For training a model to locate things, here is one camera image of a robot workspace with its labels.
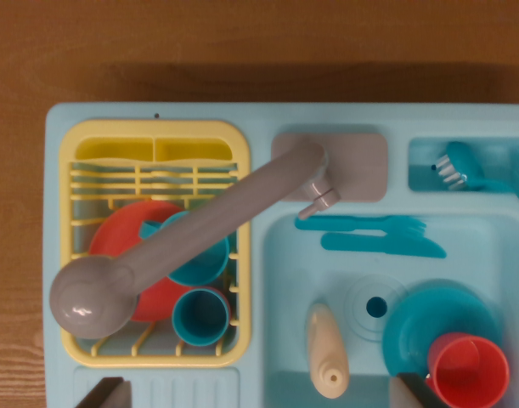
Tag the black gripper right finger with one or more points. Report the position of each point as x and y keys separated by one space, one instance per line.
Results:
x=412 y=393

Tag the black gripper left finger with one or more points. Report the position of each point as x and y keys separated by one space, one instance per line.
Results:
x=110 y=395

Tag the cream toy detergent bottle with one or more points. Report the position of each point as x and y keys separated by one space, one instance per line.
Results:
x=327 y=353

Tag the light blue toy sink unit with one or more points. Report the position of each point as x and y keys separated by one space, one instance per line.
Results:
x=284 y=119

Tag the teal plastic plate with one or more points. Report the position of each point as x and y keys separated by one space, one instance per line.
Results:
x=412 y=331

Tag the teal plastic cup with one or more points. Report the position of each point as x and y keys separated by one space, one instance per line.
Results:
x=199 y=319

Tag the red cup under teal cup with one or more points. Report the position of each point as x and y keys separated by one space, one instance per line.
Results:
x=230 y=308

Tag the teal plastic knife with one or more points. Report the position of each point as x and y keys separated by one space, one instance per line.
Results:
x=369 y=244

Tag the red plastic plate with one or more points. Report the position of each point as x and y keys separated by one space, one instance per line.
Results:
x=114 y=229

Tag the teal plastic fork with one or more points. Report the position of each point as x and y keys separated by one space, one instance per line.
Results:
x=327 y=222

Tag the grey toy faucet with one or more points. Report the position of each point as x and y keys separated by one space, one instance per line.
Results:
x=199 y=221

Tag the teal dish brush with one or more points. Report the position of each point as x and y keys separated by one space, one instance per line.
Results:
x=463 y=157

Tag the yellow plastic dish rack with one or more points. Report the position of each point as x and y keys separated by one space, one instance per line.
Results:
x=157 y=127

